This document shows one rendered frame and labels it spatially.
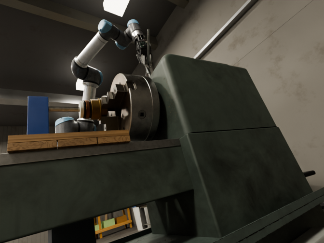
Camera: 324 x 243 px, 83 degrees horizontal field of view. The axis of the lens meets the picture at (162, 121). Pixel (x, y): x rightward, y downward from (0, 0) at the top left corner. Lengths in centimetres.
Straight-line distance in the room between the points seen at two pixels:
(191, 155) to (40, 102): 55
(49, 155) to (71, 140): 6
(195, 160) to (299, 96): 299
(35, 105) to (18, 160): 26
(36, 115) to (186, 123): 51
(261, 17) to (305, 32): 83
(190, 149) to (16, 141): 48
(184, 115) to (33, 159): 47
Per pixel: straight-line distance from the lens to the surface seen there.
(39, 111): 75
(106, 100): 78
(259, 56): 391
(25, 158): 56
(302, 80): 354
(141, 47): 114
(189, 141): 65
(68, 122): 136
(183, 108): 70
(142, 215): 551
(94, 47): 132
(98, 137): 57
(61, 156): 55
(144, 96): 73
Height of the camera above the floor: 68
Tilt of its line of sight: 22 degrees up
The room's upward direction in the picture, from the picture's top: 15 degrees counter-clockwise
